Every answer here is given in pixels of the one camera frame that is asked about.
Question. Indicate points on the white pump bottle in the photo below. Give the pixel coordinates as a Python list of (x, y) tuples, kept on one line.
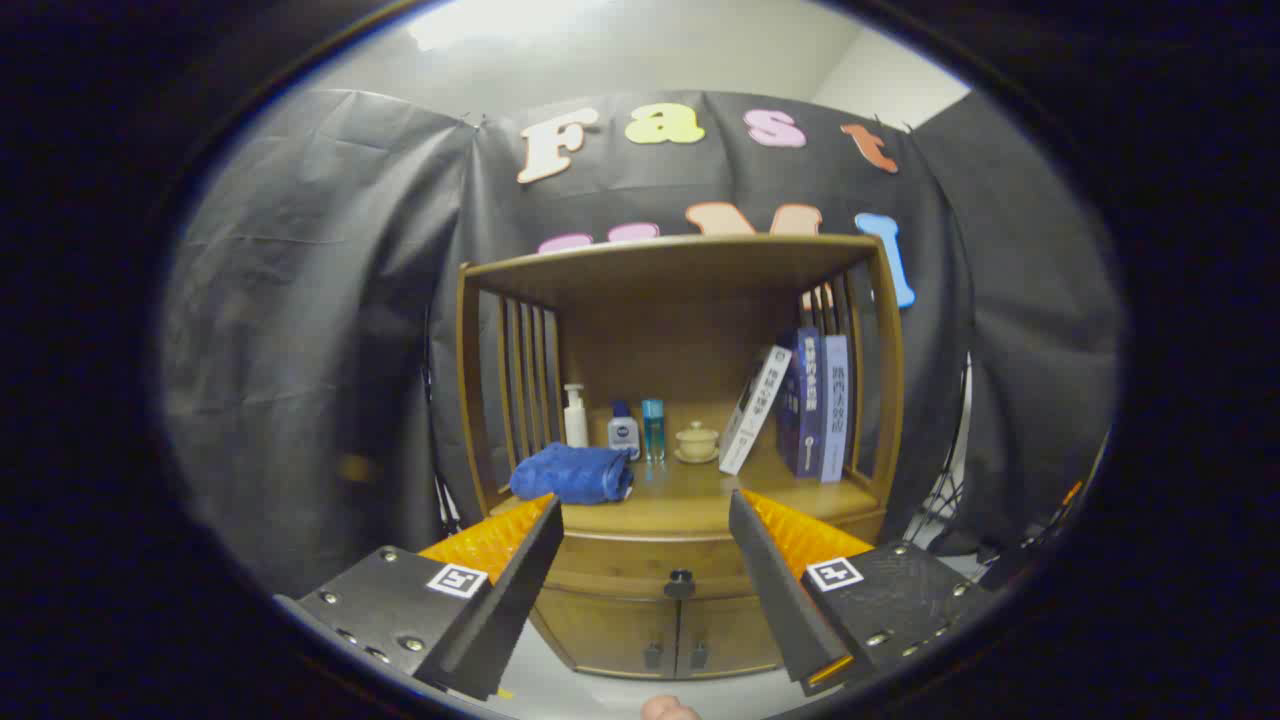
[(576, 425)]

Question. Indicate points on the wooden cabinet door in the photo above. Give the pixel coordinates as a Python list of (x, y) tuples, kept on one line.
[(735, 635), (600, 630)]

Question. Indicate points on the white bottle with blue cap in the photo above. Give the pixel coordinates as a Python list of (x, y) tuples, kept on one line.
[(623, 437)]

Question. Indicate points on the wooden drawer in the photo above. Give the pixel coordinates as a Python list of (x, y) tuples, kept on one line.
[(640, 560)]

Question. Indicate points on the clear blue bottle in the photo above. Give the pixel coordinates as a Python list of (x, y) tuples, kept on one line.
[(653, 430)]

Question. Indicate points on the blue rolled towel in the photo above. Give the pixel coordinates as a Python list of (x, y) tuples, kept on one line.
[(570, 472)]

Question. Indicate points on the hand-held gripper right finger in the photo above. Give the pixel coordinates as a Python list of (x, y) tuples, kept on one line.
[(775, 590)]

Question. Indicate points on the cream lidded cup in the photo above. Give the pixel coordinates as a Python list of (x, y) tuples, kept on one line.
[(696, 442)]

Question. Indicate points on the black backdrop stand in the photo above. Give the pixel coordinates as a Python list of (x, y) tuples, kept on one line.
[(940, 505)]

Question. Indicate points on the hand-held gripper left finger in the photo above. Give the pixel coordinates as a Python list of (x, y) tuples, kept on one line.
[(510, 610)]

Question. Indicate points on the white book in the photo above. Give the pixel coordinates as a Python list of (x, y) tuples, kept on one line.
[(752, 415)]

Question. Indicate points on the dark blue book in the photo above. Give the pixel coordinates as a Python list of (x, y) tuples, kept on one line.
[(800, 410)]

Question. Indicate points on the wooden cabinet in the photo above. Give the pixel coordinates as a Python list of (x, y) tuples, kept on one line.
[(680, 330)]

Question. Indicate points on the light purple book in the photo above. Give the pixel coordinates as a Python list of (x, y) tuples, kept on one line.
[(834, 420)]

